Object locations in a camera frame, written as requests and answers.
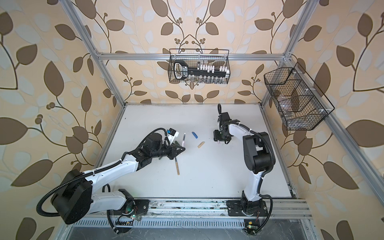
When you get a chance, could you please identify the black tool in basket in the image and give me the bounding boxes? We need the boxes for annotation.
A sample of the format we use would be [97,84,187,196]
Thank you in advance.
[172,60,231,80]

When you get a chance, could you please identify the black wire basket right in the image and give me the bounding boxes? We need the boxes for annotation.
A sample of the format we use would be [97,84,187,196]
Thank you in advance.
[264,63,335,131]

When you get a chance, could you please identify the black wire basket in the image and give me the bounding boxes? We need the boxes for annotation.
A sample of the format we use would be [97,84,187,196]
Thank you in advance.
[168,48,231,85]
[264,63,335,131]

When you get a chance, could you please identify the aluminium cage frame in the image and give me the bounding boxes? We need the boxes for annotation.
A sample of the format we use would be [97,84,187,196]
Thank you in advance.
[53,0,384,240]

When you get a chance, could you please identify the beige fountain pen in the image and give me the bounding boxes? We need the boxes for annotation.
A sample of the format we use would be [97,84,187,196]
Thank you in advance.
[175,157,180,176]

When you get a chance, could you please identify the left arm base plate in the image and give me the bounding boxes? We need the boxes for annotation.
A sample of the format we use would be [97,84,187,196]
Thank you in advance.
[112,197,150,218]

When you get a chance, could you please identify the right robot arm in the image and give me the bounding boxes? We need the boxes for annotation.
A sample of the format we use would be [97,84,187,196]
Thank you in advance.
[214,104,276,215]

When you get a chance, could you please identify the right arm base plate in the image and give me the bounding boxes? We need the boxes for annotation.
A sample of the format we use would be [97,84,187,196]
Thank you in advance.
[226,199,269,218]

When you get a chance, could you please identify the black wire basket back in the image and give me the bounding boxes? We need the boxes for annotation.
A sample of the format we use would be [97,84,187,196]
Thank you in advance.
[168,48,231,85]

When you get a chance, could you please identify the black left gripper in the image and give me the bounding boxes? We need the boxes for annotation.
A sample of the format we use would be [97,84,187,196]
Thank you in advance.
[150,141,186,160]

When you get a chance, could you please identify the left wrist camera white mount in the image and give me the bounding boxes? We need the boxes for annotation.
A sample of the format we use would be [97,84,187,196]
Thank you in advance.
[167,128,179,145]

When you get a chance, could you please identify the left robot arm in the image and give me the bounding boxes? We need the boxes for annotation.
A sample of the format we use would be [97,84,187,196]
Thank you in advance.
[36,128,185,225]

